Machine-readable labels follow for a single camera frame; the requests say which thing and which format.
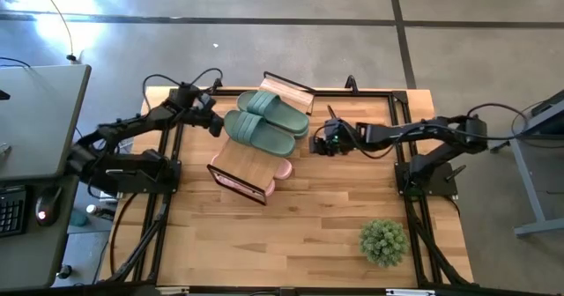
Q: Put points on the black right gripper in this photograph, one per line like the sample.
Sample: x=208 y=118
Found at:
x=346 y=144

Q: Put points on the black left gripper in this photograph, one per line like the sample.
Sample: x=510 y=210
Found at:
x=198 y=117

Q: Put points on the pink rubber slide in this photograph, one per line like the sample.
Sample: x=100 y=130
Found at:
x=269 y=188
x=284 y=169

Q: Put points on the teal rubber slide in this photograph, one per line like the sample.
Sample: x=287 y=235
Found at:
x=273 y=108
x=260 y=133

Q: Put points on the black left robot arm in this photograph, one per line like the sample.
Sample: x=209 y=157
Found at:
x=132 y=124

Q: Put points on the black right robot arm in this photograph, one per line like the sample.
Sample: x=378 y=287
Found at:
x=405 y=130

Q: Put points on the small black clamp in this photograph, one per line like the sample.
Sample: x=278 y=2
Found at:
x=351 y=84

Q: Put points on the small round artificial plant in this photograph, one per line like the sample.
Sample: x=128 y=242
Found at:
x=384 y=243

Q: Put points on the small bottle white cap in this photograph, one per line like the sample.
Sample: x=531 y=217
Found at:
x=92 y=209

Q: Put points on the teal round object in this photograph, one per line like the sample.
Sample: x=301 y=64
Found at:
x=80 y=219

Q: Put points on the light grey desk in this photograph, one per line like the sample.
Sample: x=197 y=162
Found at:
x=39 y=111

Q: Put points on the black computer mouse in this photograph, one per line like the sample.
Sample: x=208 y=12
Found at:
x=50 y=199

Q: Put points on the black round knob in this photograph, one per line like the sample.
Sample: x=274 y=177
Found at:
x=64 y=271

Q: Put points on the grey metal table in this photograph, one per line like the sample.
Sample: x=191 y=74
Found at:
x=526 y=181

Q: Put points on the black keyboard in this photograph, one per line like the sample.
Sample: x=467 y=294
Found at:
x=13 y=212

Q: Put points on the dark grey desk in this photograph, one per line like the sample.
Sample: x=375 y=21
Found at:
x=26 y=261

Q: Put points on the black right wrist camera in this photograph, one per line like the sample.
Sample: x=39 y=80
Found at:
x=336 y=126

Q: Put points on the wooden shelf black metal frame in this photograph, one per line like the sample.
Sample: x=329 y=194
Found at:
x=247 y=168

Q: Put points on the black aluminium table frame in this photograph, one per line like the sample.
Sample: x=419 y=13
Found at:
x=374 y=94

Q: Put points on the silver metal bracket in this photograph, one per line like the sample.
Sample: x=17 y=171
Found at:
x=410 y=292
x=174 y=290

